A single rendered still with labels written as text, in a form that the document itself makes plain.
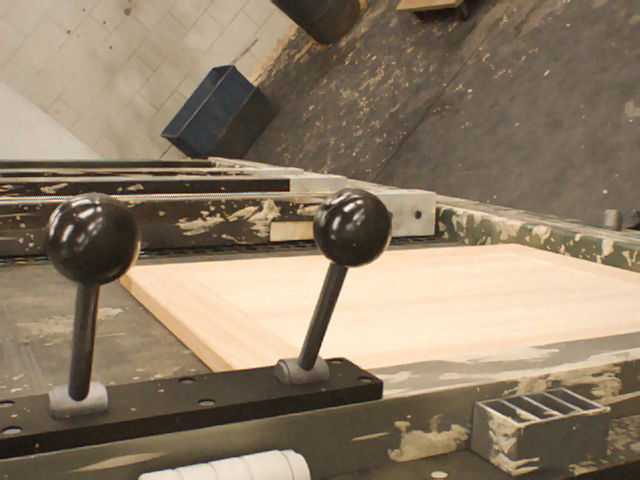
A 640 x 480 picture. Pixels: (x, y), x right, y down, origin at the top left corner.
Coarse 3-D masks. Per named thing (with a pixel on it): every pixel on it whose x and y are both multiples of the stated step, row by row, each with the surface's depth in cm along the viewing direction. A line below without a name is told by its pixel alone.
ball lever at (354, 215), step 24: (336, 192) 36; (360, 192) 36; (336, 216) 35; (360, 216) 35; (384, 216) 35; (336, 240) 35; (360, 240) 35; (384, 240) 35; (336, 264) 36; (360, 264) 36; (336, 288) 38; (312, 336) 40; (288, 360) 42; (312, 360) 41; (288, 384) 41
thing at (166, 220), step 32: (288, 192) 121; (320, 192) 122; (384, 192) 125; (416, 192) 127; (0, 224) 98; (32, 224) 100; (160, 224) 107; (192, 224) 109; (224, 224) 111; (256, 224) 114; (416, 224) 126; (0, 256) 98
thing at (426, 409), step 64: (384, 384) 45; (448, 384) 45; (512, 384) 46; (576, 384) 49; (64, 448) 35; (128, 448) 36; (192, 448) 38; (256, 448) 39; (320, 448) 41; (384, 448) 43; (448, 448) 45
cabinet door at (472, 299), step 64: (320, 256) 96; (384, 256) 97; (448, 256) 99; (512, 256) 102; (192, 320) 65; (256, 320) 66; (384, 320) 68; (448, 320) 68; (512, 320) 69; (576, 320) 70
